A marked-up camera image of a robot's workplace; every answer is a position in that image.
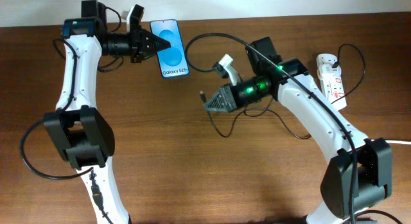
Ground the blue Galaxy smartphone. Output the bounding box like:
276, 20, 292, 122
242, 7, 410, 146
150, 19, 189, 78

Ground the black charger cable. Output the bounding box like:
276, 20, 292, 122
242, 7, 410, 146
198, 43, 367, 141

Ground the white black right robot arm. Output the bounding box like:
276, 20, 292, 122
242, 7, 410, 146
204, 38, 392, 223

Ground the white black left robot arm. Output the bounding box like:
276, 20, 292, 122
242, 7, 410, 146
44, 0, 170, 223

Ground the white charger adapter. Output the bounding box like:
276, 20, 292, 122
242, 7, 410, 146
317, 64, 341, 80

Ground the white power strip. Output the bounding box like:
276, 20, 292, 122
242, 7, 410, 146
316, 53, 347, 110

